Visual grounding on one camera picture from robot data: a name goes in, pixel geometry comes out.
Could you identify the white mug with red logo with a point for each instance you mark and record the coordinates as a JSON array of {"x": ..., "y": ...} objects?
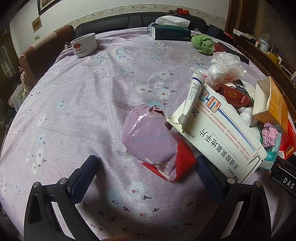
[{"x": 84, "y": 46}]

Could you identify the red snack wrapper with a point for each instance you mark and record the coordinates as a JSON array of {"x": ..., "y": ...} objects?
[{"x": 235, "y": 97}]

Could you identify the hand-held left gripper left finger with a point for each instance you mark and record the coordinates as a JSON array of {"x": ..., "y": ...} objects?
[{"x": 83, "y": 178}]

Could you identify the row of small bottles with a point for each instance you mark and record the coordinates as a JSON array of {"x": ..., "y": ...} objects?
[{"x": 263, "y": 45}]

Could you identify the white ointment tube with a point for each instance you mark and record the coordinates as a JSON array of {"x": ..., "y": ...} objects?
[{"x": 195, "y": 90}]

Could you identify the brown armchair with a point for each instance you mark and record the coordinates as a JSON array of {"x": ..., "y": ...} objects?
[{"x": 46, "y": 53}]

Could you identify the red cloth item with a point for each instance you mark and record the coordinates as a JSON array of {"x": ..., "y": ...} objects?
[{"x": 182, "y": 11}]

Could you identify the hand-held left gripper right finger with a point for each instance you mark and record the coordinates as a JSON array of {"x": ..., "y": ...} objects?
[{"x": 208, "y": 179}]

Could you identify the teal wet wipes pack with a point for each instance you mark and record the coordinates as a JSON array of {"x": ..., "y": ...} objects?
[{"x": 271, "y": 155}]

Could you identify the small black box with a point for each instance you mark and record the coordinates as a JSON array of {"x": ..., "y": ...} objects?
[{"x": 241, "y": 85}]

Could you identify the pink crumpled tissue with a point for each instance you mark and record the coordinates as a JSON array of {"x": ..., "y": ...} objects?
[{"x": 270, "y": 134}]

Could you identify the wooden cabinet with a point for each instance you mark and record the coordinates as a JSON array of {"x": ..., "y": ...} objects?
[{"x": 266, "y": 60}]

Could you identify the black bag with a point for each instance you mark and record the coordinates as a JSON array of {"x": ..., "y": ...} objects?
[{"x": 219, "y": 32}]

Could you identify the dark green tissue box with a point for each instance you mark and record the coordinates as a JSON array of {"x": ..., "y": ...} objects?
[{"x": 171, "y": 33}]

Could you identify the framed horse painting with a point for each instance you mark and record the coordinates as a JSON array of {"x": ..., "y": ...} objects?
[{"x": 46, "y": 5}]

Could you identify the yellow wall plaque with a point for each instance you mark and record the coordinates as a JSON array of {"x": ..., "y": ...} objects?
[{"x": 36, "y": 24}]

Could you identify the pink plastic bag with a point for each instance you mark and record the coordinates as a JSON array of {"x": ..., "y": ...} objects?
[{"x": 148, "y": 139}]

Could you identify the red box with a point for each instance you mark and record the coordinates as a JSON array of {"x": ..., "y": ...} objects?
[{"x": 289, "y": 143}]

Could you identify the white charger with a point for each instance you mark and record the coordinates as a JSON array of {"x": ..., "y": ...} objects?
[{"x": 67, "y": 45}]

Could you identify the green cloth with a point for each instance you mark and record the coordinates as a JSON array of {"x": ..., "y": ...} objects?
[{"x": 203, "y": 45}]

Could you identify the large white medicine box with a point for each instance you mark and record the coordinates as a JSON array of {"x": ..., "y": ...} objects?
[{"x": 219, "y": 139}]

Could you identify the orange cardboard box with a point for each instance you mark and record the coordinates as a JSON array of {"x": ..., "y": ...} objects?
[{"x": 275, "y": 109}]

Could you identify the wooden wardrobe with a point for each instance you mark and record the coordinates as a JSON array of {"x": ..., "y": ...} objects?
[{"x": 7, "y": 69}]

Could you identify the black sofa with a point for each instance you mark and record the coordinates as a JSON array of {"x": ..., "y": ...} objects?
[{"x": 111, "y": 24}]

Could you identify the white plastic bottle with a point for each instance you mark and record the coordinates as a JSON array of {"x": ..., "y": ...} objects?
[{"x": 247, "y": 117}]

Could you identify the clear plastic bag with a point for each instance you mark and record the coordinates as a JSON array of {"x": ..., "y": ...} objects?
[{"x": 225, "y": 67}]

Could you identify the red wallet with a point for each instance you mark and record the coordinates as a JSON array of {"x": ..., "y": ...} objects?
[{"x": 218, "y": 47}]

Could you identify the red foil packet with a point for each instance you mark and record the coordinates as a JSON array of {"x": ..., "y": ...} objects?
[{"x": 185, "y": 157}]

